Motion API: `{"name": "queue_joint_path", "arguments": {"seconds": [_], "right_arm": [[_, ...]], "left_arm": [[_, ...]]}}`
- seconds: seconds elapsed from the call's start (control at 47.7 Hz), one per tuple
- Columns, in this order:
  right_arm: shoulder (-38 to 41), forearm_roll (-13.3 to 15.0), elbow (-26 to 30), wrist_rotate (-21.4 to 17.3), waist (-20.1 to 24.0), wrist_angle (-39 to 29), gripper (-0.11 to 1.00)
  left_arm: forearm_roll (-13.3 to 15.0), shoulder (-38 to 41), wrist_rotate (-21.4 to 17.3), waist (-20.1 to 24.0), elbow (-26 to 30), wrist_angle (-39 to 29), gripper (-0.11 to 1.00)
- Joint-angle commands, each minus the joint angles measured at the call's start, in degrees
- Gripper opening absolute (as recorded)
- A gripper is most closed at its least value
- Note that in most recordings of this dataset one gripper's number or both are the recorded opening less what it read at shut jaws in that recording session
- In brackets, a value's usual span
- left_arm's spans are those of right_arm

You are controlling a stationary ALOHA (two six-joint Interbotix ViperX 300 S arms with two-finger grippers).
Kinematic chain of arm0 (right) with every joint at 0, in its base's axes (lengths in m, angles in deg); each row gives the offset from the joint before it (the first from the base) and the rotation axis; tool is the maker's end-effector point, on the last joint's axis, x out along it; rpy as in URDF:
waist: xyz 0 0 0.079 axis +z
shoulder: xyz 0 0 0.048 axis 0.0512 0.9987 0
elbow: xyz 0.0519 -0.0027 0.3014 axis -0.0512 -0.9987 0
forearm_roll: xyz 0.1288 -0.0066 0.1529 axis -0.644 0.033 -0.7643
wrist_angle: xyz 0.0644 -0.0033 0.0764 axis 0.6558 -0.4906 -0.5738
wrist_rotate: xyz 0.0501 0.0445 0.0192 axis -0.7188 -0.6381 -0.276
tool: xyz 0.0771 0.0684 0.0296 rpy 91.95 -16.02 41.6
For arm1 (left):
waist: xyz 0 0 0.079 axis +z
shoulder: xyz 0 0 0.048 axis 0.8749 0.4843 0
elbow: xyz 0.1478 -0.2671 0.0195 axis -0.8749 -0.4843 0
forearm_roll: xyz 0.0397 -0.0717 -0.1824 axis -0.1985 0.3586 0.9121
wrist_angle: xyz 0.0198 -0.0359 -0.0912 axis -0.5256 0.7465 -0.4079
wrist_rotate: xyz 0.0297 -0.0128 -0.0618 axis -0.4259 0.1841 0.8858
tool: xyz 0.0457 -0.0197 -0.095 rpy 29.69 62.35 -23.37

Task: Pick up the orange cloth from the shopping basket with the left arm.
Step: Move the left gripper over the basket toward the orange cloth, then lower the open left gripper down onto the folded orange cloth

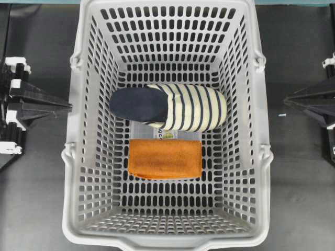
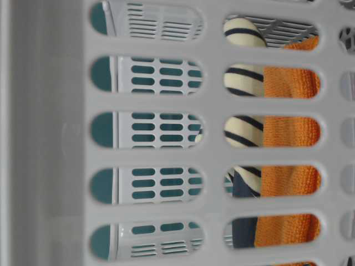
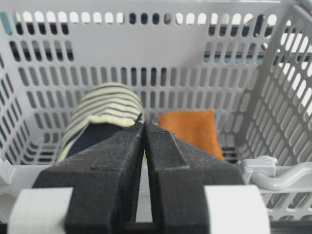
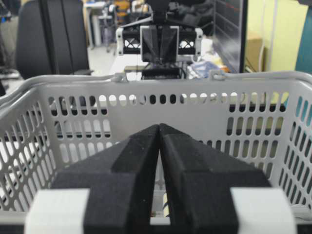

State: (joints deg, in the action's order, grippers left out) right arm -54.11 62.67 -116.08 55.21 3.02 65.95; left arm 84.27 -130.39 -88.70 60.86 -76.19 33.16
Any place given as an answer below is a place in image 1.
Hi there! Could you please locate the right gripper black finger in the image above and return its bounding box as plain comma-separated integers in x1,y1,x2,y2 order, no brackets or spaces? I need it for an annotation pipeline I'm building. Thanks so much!
285,100,334,129
284,83,334,105

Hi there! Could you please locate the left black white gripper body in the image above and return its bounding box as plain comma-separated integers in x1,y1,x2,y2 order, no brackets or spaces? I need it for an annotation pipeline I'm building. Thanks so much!
1,57,31,155

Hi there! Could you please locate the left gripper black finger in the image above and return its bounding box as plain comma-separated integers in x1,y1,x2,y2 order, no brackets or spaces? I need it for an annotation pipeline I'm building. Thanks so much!
9,79,72,107
5,102,72,129

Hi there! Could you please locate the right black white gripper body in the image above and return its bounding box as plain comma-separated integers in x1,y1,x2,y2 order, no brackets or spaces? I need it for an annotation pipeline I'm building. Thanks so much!
322,52,335,161

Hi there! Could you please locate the grey plastic shopping basket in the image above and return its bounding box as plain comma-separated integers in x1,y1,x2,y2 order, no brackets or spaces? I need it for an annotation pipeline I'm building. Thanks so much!
62,1,273,250

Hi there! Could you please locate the orange folded cloth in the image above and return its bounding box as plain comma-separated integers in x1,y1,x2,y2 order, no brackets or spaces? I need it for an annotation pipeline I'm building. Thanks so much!
128,139,202,180

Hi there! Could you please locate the clear plastic packet with label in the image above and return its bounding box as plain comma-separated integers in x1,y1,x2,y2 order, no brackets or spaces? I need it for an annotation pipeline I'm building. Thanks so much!
130,121,202,141

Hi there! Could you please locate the striped navy cream slipper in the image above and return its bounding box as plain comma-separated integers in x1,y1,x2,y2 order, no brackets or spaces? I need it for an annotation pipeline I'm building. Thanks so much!
109,84,227,132

